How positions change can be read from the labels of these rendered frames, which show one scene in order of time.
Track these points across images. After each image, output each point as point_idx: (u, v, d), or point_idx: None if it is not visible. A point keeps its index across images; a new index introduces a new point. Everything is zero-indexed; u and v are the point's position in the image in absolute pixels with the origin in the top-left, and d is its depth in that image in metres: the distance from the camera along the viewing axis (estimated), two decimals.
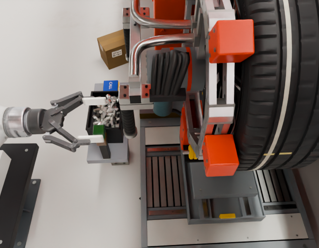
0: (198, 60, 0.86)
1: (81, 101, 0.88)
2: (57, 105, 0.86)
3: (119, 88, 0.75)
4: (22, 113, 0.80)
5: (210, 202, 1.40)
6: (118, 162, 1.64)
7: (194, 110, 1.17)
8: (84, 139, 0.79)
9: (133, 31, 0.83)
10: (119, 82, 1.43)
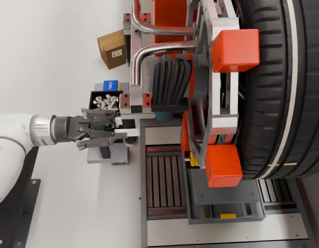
0: (201, 67, 0.84)
1: (113, 120, 0.84)
2: (86, 115, 0.84)
3: (119, 97, 0.73)
4: (49, 121, 0.78)
5: None
6: (118, 162, 1.64)
7: (196, 116, 1.15)
8: (121, 132, 0.80)
9: (134, 38, 0.81)
10: (119, 82, 1.43)
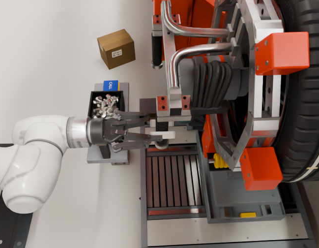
0: (233, 69, 0.84)
1: (147, 122, 0.83)
2: (120, 117, 0.84)
3: (156, 100, 0.73)
4: (85, 123, 0.78)
5: None
6: (118, 162, 1.64)
7: (220, 118, 1.15)
8: (157, 135, 0.80)
9: (167, 40, 0.81)
10: (119, 82, 1.43)
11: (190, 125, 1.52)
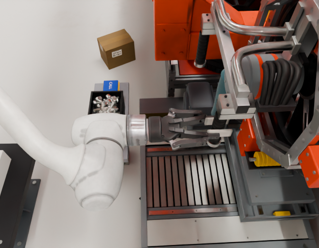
0: None
1: (202, 120, 0.84)
2: (174, 115, 0.84)
3: (219, 98, 0.73)
4: (144, 121, 0.78)
5: None
6: None
7: (260, 116, 1.15)
8: (214, 132, 0.80)
9: (224, 38, 0.81)
10: (119, 82, 1.43)
11: (190, 125, 1.52)
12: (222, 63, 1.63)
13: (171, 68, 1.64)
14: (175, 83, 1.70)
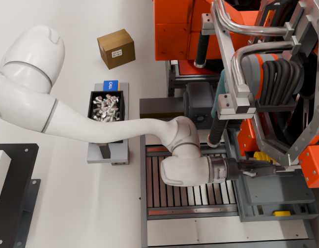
0: None
1: None
2: None
3: (219, 98, 0.73)
4: (221, 156, 0.95)
5: None
6: (118, 162, 1.64)
7: (260, 116, 1.15)
8: (280, 165, 0.96)
9: (224, 38, 0.81)
10: (119, 82, 1.43)
11: None
12: (222, 63, 1.63)
13: (171, 68, 1.64)
14: (175, 83, 1.70)
